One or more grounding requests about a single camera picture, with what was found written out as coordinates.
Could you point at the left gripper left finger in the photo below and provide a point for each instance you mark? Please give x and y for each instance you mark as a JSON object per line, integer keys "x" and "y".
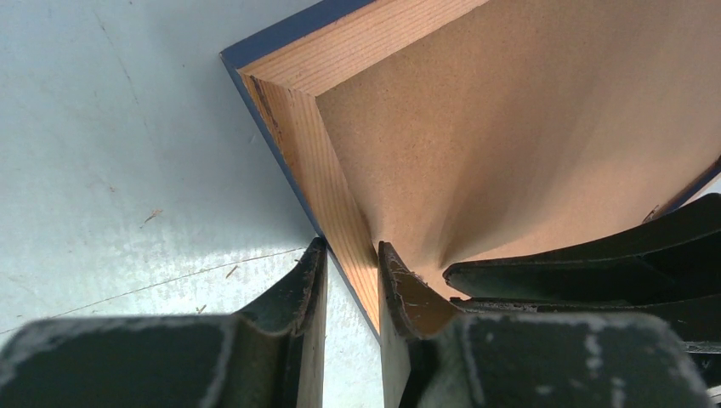
{"x": 270, "y": 353}

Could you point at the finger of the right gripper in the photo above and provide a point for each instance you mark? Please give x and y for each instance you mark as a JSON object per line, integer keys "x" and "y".
{"x": 696, "y": 321}
{"x": 673, "y": 258}

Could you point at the brown cardboard backing board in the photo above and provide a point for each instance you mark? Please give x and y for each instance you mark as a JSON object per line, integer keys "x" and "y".
{"x": 526, "y": 126}

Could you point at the wooden picture frame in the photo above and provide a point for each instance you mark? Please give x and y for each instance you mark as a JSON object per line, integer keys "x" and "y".
{"x": 281, "y": 72}

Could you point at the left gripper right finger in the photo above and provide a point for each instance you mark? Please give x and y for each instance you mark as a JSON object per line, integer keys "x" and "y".
{"x": 437, "y": 355}

